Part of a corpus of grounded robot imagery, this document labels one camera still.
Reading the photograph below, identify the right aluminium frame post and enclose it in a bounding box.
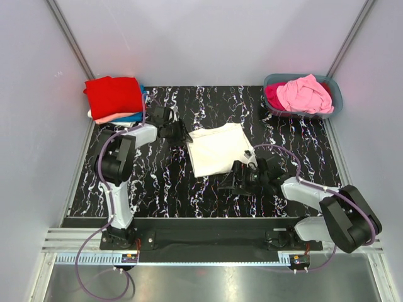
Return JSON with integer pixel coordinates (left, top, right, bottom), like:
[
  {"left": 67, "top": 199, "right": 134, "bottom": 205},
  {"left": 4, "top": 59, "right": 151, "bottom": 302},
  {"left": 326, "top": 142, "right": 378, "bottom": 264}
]
[{"left": 326, "top": 0, "right": 378, "bottom": 78}]

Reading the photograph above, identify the aluminium frame post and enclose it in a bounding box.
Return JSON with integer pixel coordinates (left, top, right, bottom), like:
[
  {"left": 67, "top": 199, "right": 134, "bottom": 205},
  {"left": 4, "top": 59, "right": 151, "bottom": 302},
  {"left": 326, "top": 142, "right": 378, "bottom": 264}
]
[
  {"left": 44, "top": 0, "right": 95, "bottom": 80},
  {"left": 326, "top": 0, "right": 378, "bottom": 78}
]

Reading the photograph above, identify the magenta crumpled shirt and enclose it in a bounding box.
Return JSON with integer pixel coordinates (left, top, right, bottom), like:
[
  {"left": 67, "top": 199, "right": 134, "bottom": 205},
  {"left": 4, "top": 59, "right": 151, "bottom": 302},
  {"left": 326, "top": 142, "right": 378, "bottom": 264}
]
[{"left": 264, "top": 82, "right": 287, "bottom": 111}]

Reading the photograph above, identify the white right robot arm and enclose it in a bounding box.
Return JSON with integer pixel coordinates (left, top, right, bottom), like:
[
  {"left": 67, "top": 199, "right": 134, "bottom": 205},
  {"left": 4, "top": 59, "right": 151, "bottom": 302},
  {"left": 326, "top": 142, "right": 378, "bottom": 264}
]
[{"left": 218, "top": 158, "right": 382, "bottom": 254}]

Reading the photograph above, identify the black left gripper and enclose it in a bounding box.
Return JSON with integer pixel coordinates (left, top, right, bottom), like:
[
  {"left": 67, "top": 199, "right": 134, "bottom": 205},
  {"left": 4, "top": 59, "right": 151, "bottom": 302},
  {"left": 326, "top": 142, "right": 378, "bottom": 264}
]
[{"left": 164, "top": 118, "right": 193, "bottom": 147}]

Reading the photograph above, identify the blue plastic laundry basket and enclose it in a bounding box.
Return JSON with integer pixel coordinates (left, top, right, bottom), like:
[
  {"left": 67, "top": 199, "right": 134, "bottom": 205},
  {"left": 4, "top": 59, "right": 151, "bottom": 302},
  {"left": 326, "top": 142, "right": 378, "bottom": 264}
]
[{"left": 263, "top": 73, "right": 343, "bottom": 120}]

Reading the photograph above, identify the red folded shirt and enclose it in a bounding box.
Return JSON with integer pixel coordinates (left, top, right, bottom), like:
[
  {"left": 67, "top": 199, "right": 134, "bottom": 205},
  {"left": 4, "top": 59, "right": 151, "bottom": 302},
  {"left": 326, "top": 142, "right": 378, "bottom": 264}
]
[{"left": 83, "top": 76, "right": 143, "bottom": 120}]

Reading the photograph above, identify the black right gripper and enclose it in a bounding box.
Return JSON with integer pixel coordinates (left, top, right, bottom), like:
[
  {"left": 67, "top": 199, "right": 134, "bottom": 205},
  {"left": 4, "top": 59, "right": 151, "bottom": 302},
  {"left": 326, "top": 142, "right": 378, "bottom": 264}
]
[{"left": 219, "top": 160, "right": 269, "bottom": 196}]

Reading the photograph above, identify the white slotted cable duct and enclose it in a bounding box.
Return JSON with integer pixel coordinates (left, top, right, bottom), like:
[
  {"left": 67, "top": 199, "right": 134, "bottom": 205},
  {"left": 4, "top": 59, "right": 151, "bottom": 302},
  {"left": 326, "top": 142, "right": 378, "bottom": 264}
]
[{"left": 55, "top": 252, "right": 290, "bottom": 267}]

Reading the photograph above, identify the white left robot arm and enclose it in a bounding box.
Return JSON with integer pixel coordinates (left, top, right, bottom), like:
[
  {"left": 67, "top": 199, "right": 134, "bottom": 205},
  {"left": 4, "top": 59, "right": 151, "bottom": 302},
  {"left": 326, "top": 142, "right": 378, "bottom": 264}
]
[{"left": 92, "top": 119, "right": 193, "bottom": 249}]

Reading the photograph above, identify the left aluminium frame post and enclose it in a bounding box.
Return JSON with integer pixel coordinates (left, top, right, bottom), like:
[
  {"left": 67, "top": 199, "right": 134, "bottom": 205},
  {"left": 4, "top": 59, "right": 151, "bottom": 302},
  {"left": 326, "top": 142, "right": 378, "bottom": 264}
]
[{"left": 44, "top": 0, "right": 95, "bottom": 80}]

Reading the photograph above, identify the pink crumpled shirt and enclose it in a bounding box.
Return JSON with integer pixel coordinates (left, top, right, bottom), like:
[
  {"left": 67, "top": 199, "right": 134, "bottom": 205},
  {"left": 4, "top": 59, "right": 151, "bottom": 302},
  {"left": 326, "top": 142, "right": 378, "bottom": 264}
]
[{"left": 276, "top": 74, "right": 334, "bottom": 115}]

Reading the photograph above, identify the cream white t shirt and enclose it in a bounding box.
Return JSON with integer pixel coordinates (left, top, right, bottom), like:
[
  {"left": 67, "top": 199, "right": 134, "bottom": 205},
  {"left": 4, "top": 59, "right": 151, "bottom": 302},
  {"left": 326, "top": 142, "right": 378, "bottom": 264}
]
[{"left": 187, "top": 123, "right": 254, "bottom": 178}]

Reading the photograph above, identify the teal folded shirt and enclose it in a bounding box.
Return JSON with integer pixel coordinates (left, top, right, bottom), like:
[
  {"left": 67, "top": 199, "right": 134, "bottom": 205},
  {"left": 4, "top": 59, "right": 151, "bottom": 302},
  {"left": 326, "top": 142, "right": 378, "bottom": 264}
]
[{"left": 111, "top": 85, "right": 147, "bottom": 123}]

